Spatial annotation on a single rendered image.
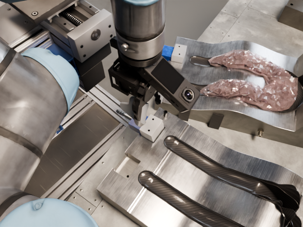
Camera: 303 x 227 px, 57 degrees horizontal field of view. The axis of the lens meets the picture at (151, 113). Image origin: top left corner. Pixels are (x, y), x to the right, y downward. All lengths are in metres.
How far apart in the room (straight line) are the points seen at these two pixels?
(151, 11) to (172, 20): 1.93
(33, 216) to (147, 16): 0.26
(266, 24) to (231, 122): 0.48
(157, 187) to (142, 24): 0.39
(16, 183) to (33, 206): 0.06
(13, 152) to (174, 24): 2.05
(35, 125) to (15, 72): 0.05
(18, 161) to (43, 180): 1.16
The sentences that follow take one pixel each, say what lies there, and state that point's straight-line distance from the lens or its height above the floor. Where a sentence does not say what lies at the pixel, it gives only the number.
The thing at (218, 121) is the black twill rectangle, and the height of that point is 0.84.
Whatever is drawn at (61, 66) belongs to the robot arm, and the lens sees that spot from 0.32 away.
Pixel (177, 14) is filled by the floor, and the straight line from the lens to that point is 2.36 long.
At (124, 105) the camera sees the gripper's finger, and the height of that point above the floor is 1.03.
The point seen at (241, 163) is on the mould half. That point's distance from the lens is 0.68.
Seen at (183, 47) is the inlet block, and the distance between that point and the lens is 0.87.
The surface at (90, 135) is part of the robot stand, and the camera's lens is 1.48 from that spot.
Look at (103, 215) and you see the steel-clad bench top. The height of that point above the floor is 0.80.
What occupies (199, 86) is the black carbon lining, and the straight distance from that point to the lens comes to 0.82.
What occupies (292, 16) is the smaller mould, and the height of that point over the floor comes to 0.84.
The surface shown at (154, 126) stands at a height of 0.93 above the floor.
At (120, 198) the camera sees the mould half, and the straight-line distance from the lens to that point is 0.64.
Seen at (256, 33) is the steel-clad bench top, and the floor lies 0.80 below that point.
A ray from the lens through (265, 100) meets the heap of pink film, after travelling 0.79.
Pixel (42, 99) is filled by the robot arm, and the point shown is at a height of 1.27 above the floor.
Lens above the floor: 1.51
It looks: 60 degrees down
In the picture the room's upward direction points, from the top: straight up
